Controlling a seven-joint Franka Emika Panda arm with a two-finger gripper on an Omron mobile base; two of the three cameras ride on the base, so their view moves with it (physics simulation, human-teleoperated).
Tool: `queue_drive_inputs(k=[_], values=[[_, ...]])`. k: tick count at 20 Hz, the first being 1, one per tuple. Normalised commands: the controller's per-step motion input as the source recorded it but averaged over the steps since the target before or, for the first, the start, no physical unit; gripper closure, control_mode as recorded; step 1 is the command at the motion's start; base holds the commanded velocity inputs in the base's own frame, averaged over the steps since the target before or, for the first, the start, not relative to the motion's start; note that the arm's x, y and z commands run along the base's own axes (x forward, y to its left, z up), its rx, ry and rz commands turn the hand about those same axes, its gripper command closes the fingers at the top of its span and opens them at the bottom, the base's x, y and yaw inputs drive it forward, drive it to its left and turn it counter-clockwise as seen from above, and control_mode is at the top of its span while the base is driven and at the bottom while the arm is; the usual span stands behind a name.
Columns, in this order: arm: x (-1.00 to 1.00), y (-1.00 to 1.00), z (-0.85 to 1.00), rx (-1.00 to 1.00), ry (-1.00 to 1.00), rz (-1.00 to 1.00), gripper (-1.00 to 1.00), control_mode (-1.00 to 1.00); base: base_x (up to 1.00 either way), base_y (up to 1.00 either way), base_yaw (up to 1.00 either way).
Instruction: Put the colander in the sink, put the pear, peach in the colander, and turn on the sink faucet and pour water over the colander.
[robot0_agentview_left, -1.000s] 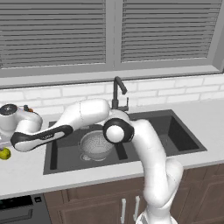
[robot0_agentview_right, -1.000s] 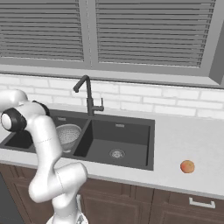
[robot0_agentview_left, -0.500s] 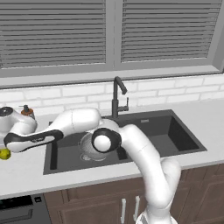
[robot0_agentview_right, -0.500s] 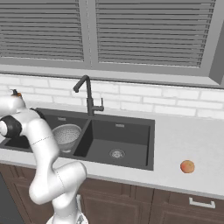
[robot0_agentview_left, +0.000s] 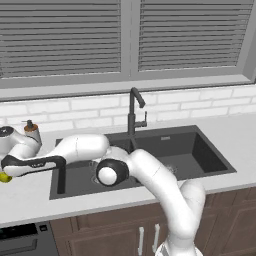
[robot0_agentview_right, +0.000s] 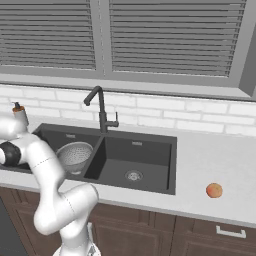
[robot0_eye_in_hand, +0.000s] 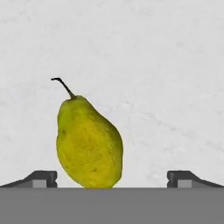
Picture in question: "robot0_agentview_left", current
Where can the brown cupboard door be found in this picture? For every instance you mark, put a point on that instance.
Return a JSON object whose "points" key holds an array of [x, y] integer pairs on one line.
{"points": [[233, 223], [106, 241], [163, 238]]}

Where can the black sink faucet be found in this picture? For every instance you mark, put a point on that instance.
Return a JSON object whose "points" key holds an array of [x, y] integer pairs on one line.
{"points": [[131, 113]]}

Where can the grey window blind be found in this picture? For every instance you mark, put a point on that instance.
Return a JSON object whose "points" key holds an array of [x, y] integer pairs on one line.
{"points": [[190, 33], [60, 36]]}

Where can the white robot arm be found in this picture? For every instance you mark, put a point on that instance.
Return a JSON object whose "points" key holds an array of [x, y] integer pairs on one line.
{"points": [[166, 190]]}

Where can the yellow-green pear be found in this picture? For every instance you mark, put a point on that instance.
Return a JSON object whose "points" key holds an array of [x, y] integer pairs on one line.
{"points": [[4, 178]]}

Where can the white soap dispenser brown pump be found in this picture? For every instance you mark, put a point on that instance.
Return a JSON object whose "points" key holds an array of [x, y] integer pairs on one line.
{"points": [[33, 132]]}

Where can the black dishwasher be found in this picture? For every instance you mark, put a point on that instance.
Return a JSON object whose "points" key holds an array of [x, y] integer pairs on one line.
{"points": [[23, 240]]}

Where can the black sink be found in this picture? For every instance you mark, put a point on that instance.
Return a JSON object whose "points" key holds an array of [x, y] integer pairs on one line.
{"points": [[186, 156]]}

